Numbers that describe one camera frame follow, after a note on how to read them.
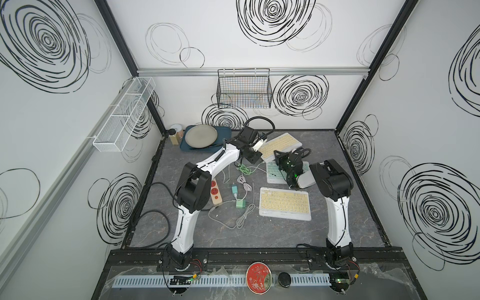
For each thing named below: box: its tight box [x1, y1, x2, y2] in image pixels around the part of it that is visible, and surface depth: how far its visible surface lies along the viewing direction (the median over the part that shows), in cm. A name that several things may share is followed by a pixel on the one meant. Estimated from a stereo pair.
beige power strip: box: [210, 178, 223, 205], surface depth 91 cm
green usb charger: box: [235, 199, 246, 209], surface depth 88 cm
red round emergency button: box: [245, 261, 272, 295], surface depth 68 cm
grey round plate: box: [185, 124, 219, 149], surface depth 119 cm
